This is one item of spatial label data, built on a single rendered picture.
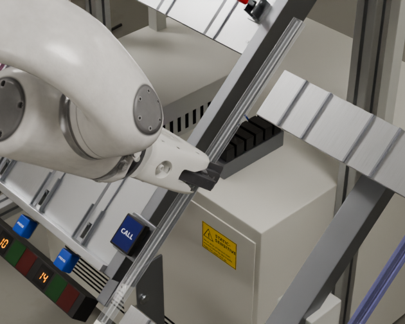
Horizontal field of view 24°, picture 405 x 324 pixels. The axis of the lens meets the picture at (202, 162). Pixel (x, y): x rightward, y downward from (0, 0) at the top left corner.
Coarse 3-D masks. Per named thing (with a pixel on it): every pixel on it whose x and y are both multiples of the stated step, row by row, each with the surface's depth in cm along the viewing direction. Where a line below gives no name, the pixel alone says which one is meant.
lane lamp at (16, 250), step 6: (18, 240) 150; (12, 246) 151; (18, 246) 150; (24, 246) 149; (12, 252) 150; (18, 252) 150; (6, 258) 150; (12, 258) 150; (18, 258) 149; (12, 264) 149
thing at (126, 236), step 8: (128, 216) 134; (128, 224) 134; (136, 224) 133; (120, 232) 134; (128, 232) 133; (136, 232) 132; (112, 240) 134; (120, 240) 133; (128, 240) 133; (128, 248) 132
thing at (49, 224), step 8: (0, 184) 152; (8, 192) 151; (16, 192) 152; (16, 200) 149; (24, 200) 149; (24, 208) 148; (32, 208) 147; (32, 216) 146; (40, 216) 145; (48, 224) 144; (56, 224) 145; (56, 232) 143; (64, 232) 143; (64, 240) 142; (72, 240) 141; (72, 248) 140; (80, 248) 139; (88, 256) 138; (96, 256) 139; (96, 264) 137; (104, 264) 137
